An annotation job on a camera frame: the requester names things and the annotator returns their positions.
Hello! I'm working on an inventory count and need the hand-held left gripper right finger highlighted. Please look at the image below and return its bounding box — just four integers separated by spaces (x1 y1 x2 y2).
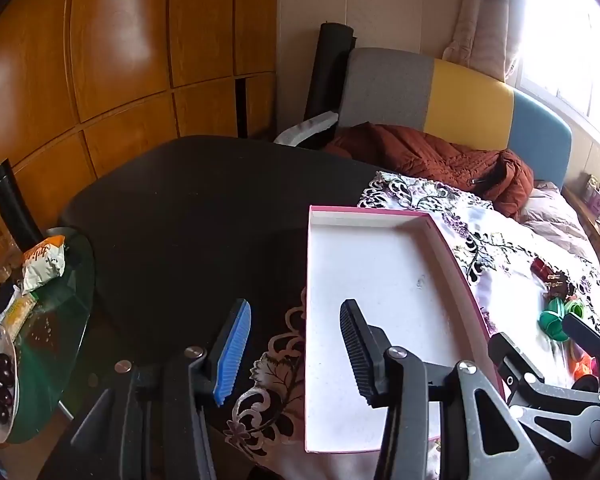
339 299 551 480

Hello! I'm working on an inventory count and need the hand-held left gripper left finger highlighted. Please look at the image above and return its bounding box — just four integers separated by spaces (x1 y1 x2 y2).
50 299 253 480

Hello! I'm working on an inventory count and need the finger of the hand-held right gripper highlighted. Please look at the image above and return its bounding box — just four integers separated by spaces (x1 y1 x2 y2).
562 312 600 393
487 332 600 413

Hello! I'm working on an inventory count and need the orange holed block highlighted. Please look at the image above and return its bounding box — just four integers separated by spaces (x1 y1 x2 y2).
572 355 596 381

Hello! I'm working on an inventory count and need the dark green plastic holder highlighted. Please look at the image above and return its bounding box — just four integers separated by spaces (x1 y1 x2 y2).
539 297 571 343

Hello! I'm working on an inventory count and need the brown wooden massager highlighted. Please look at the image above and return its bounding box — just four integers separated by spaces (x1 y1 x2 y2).
545 272 573 301

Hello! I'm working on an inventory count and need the red plastic toy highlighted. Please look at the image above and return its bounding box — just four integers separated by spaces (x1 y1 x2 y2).
531 256 556 281

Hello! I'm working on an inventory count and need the pink cardboard box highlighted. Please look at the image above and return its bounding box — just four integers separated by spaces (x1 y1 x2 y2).
304 205 506 453

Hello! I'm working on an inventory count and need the white floral tablecloth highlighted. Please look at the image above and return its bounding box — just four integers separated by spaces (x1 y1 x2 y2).
223 170 600 480

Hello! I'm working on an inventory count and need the pink pillow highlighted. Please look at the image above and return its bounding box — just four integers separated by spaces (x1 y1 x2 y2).
517 182 600 271

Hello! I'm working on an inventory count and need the purple patterned box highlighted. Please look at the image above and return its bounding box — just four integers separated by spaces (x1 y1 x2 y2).
580 174 600 218

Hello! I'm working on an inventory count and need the green glass side table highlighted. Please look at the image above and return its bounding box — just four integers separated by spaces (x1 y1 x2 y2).
5 227 96 443

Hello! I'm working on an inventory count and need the orange white snack bag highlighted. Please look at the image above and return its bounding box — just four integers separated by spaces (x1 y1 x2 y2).
21 235 67 295

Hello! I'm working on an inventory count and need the rust quilted jacket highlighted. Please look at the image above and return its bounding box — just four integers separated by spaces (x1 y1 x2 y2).
325 122 536 218

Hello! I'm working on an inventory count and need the yellow snack packet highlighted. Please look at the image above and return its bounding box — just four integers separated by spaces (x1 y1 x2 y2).
0 294 37 333

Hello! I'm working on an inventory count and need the white chair armrest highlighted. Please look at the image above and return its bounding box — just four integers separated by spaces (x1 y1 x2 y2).
273 111 340 147

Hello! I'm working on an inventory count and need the grey yellow blue headboard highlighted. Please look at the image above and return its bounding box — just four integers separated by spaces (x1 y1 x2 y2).
337 47 573 191

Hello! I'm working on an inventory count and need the black tube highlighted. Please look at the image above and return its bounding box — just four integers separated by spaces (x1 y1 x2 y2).
0 162 43 245

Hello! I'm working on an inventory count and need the window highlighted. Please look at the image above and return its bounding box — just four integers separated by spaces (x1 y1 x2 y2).
520 0 600 131

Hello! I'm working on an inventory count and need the black rolled mat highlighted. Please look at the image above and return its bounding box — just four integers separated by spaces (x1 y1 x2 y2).
304 21 357 121

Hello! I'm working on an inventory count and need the wooden wardrobe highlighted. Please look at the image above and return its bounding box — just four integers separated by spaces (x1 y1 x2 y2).
0 0 281 241

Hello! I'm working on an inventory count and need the beige curtain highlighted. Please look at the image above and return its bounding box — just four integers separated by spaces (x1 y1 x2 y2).
442 0 536 83

